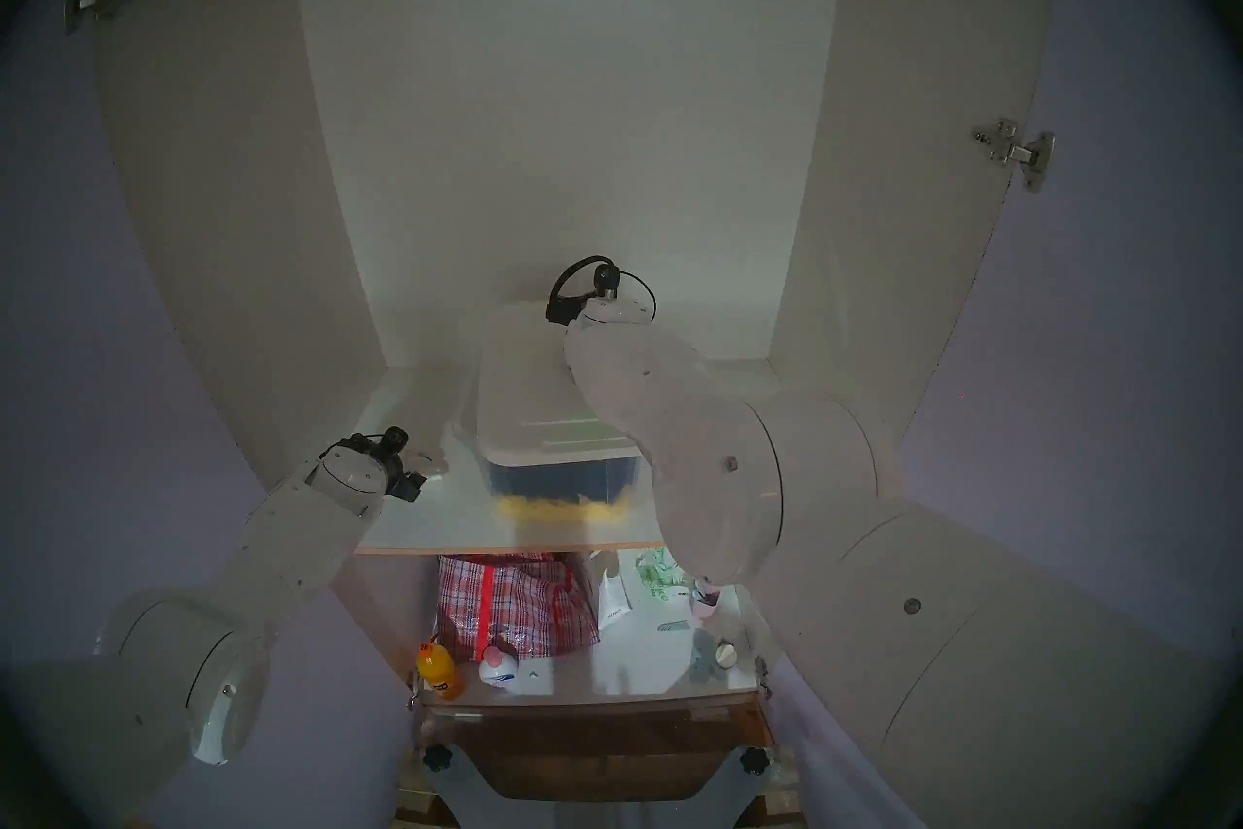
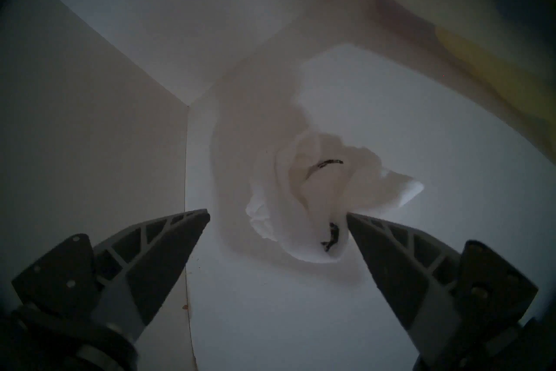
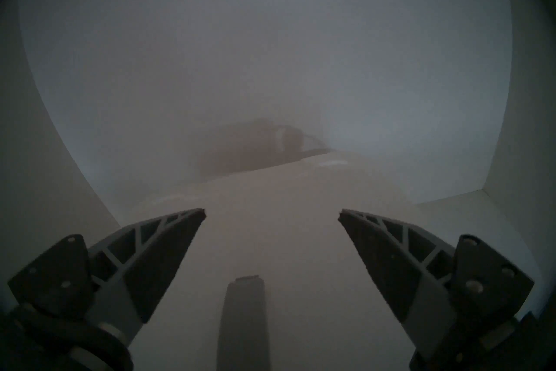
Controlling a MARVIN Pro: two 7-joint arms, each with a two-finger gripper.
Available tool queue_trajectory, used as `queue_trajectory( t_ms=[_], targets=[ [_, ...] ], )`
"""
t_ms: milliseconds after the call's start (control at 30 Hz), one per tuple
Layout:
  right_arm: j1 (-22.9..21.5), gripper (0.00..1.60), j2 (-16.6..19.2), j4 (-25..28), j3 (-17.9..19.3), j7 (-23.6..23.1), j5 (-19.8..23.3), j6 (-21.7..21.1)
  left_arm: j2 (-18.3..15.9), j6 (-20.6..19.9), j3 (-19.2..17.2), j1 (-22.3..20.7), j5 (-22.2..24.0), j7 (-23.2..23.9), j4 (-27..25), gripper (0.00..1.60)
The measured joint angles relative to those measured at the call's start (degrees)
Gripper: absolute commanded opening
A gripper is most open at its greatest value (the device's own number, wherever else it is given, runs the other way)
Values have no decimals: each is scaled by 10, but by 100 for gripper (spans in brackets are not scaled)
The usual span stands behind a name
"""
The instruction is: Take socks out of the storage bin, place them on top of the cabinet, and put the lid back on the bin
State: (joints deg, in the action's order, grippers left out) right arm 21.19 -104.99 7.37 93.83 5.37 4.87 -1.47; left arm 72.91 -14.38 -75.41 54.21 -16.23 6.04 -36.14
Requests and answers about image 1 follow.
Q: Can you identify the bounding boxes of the grey robot torso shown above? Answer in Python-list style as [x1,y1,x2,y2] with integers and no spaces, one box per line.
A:
[427,749,778,829]

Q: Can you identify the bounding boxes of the white wardrobe cabinet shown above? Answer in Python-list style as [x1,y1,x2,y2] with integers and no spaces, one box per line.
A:
[92,0,1059,558]

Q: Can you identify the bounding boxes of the red plaid bag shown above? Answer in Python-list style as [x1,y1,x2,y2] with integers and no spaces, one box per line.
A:
[435,553,600,663]

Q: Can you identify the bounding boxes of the orange bottle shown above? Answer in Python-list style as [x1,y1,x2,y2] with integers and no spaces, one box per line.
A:
[416,641,465,700]

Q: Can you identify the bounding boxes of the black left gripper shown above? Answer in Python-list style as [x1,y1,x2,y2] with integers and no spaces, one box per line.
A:
[335,434,428,505]

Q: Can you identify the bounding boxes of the green white plastic bag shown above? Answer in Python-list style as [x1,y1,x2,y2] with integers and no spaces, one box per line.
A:
[636,548,686,595]

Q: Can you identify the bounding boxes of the clear plastic storage bin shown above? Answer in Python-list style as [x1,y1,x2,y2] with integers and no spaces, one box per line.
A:
[452,303,652,527]
[490,456,637,500]

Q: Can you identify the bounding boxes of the yellow socks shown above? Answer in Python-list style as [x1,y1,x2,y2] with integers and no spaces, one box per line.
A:
[495,492,642,524]

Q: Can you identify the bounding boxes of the white bin lid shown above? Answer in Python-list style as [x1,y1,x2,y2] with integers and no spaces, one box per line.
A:
[452,303,647,464]

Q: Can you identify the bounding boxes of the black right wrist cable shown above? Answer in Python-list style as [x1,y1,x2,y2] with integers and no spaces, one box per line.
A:
[546,256,656,325]

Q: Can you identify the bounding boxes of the white bottle pink cap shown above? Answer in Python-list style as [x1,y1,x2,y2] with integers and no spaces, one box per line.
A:
[479,645,525,690]

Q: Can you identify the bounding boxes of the metal cabinet door hinge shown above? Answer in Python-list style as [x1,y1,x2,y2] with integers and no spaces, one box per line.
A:
[971,118,1057,194]
[63,0,134,34]

